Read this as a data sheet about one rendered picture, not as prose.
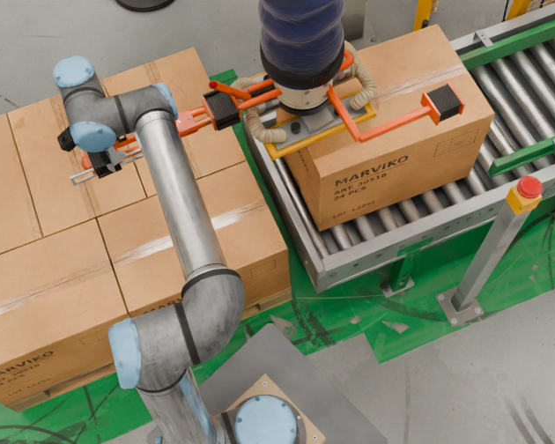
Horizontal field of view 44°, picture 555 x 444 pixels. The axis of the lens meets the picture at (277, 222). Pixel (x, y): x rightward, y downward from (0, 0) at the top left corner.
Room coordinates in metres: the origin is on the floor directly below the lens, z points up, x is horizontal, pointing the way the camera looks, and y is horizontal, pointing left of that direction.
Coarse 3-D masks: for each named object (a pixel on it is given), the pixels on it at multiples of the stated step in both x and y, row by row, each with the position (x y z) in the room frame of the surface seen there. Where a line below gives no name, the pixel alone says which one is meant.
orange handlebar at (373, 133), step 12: (348, 60) 1.25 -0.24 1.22; (264, 84) 1.20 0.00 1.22; (264, 96) 1.15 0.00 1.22; (276, 96) 1.16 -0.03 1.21; (336, 96) 1.13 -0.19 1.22; (204, 108) 1.13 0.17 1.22; (240, 108) 1.12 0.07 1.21; (336, 108) 1.10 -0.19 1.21; (420, 108) 1.06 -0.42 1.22; (180, 120) 1.10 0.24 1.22; (192, 120) 1.10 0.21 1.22; (204, 120) 1.09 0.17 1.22; (348, 120) 1.05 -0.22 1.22; (396, 120) 1.03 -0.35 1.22; (408, 120) 1.03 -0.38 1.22; (180, 132) 1.06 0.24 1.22; (192, 132) 1.07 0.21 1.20; (372, 132) 1.00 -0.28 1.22; (384, 132) 1.01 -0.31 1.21; (120, 144) 1.04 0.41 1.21; (84, 156) 1.02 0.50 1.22
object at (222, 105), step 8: (208, 96) 1.17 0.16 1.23; (216, 96) 1.16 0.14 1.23; (224, 96) 1.16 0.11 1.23; (232, 96) 1.15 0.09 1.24; (208, 104) 1.14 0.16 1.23; (216, 104) 1.14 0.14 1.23; (224, 104) 1.14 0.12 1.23; (232, 104) 1.13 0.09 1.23; (208, 112) 1.11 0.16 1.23; (216, 112) 1.11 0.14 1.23; (224, 112) 1.11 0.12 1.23; (232, 112) 1.10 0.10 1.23; (240, 112) 1.11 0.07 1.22; (216, 120) 1.08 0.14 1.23; (224, 120) 1.09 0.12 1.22; (232, 120) 1.10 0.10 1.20; (216, 128) 1.08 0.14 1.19; (224, 128) 1.08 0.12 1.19
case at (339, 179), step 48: (384, 48) 1.50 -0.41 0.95; (432, 48) 1.48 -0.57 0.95; (384, 96) 1.31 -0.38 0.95; (480, 96) 1.27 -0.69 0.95; (336, 144) 1.14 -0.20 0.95; (384, 144) 1.13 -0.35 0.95; (432, 144) 1.14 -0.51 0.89; (480, 144) 1.20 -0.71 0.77; (336, 192) 1.05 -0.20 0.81; (384, 192) 1.10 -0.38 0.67
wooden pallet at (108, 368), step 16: (288, 288) 0.98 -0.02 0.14; (256, 304) 0.97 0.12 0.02; (272, 304) 0.96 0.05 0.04; (240, 320) 0.91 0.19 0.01; (96, 368) 0.73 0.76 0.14; (112, 368) 0.75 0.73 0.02; (64, 384) 0.71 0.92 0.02; (80, 384) 0.70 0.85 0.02; (16, 400) 0.63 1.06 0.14; (32, 400) 0.64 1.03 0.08
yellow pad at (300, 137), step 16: (352, 96) 1.21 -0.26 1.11; (336, 112) 1.15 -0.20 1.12; (352, 112) 1.15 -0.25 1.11; (368, 112) 1.15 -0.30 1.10; (272, 128) 1.13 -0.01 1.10; (288, 128) 1.12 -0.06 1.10; (304, 128) 1.11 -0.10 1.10; (320, 128) 1.11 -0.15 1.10; (336, 128) 1.11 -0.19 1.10; (272, 144) 1.07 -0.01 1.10; (288, 144) 1.06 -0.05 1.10; (304, 144) 1.06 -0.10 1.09
